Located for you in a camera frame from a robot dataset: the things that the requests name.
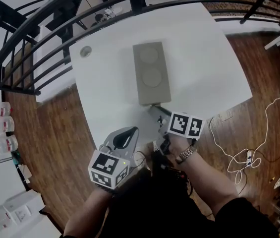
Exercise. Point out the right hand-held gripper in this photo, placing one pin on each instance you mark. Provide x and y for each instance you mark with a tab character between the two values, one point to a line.
184	125

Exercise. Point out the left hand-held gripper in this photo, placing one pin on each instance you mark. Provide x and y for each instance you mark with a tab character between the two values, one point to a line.
105	162

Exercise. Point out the person's left forearm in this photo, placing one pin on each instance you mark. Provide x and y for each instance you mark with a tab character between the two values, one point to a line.
87	212

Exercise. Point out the person's right forearm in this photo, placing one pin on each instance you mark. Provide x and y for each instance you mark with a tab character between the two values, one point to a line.
204	182

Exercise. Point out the person's right hand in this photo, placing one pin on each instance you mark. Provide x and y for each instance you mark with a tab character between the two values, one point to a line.
178	145

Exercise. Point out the silver wristwatch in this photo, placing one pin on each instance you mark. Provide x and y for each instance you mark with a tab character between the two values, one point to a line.
186	154

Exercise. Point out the person's black clothing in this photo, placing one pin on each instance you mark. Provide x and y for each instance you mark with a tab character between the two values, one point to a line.
154	207

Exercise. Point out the white power strip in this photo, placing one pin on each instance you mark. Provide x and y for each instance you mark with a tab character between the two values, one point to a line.
249	159

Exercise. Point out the small white box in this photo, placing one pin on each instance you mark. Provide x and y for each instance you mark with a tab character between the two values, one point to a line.
25	173

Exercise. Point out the clear water bottle red label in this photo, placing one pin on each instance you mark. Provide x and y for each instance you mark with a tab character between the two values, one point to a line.
7	144
4	124
2	109

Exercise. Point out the white cardboard box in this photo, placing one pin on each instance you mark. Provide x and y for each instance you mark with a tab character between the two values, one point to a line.
22	206

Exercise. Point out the black stair post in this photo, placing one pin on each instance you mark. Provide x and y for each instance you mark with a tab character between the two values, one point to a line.
3	10

